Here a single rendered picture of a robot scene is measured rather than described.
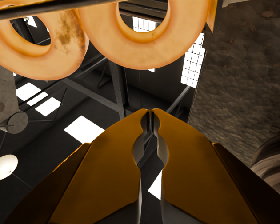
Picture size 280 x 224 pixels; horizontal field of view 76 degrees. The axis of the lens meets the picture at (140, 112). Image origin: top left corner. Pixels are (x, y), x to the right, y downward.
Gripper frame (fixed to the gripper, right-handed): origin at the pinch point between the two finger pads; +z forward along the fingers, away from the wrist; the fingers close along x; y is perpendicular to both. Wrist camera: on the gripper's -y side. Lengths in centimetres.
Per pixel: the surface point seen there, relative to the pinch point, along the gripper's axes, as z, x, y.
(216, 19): 11.7, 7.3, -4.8
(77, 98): 910, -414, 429
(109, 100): 555, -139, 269
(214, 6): 11.9, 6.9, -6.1
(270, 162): 23.7, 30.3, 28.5
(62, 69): 15.7, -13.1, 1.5
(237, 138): 44, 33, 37
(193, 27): 14.1, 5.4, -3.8
